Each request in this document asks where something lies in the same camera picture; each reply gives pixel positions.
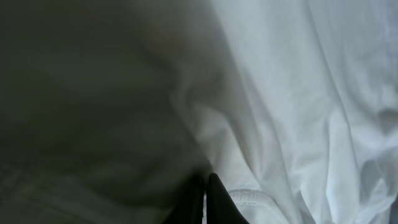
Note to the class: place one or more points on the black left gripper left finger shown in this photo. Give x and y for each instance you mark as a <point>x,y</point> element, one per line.
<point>189,209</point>

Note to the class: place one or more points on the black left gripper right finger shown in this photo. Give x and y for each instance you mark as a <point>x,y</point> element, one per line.
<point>220,208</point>

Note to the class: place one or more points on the white t-shirt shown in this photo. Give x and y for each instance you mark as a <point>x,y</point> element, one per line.
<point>110,108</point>

